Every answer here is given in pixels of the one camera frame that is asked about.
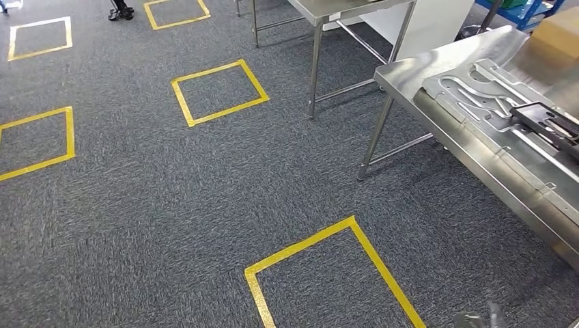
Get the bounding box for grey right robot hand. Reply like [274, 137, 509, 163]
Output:
[453, 301, 512, 328]

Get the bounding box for black plastic plate part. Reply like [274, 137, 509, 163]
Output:
[509, 101, 579, 161]

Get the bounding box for small stainless steel table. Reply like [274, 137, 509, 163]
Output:
[235, 0, 417, 121]

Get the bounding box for blue metal rack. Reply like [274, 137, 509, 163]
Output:
[475, 0, 569, 31]

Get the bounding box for stainless steel workbench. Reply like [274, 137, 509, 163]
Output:
[357, 25, 579, 273]

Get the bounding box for cardboard box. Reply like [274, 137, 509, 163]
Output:
[526, 6, 579, 59]

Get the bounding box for aluminium fixture plate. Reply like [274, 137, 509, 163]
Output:
[414, 59, 579, 228]

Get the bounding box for white cabinet panel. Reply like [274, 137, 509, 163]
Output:
[323, 0, 476, 62]

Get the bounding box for person's feet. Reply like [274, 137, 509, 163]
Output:
[107, 0, 135, 22]

